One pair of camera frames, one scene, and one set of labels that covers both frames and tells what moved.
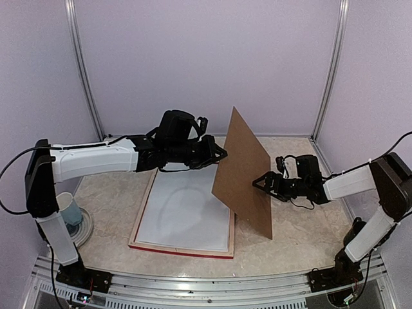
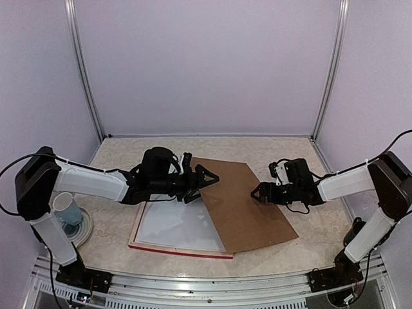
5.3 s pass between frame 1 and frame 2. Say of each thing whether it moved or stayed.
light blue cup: stayed
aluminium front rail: stayed
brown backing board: moved
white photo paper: stayed
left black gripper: moved
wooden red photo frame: stayed
